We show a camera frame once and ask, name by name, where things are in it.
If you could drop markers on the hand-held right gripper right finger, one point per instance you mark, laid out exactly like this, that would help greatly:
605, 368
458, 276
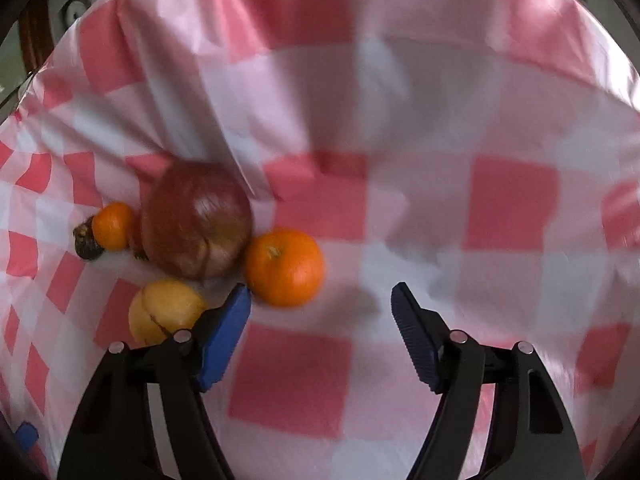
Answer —
415, 335

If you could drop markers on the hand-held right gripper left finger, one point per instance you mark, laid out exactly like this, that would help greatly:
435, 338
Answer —
225, 335

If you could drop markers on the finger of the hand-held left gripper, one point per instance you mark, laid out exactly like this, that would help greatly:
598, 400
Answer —
26, 437

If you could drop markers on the orange mandarin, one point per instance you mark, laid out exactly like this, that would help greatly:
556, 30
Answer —
114, 226
284, 267

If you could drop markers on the red-brown apple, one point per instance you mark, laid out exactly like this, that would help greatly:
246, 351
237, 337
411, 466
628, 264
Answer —
197, 220

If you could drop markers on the dark brown water chestnut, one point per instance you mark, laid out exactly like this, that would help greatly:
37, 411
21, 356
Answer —
89, 242

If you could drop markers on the red white checked tablecloth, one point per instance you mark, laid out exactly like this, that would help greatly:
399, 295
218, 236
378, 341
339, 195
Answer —
425, 110

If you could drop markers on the round white gauge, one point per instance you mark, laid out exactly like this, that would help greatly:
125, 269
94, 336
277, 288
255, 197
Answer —
75, 10

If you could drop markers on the brown wooden post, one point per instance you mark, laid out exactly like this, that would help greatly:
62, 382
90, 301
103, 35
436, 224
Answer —
36, 30

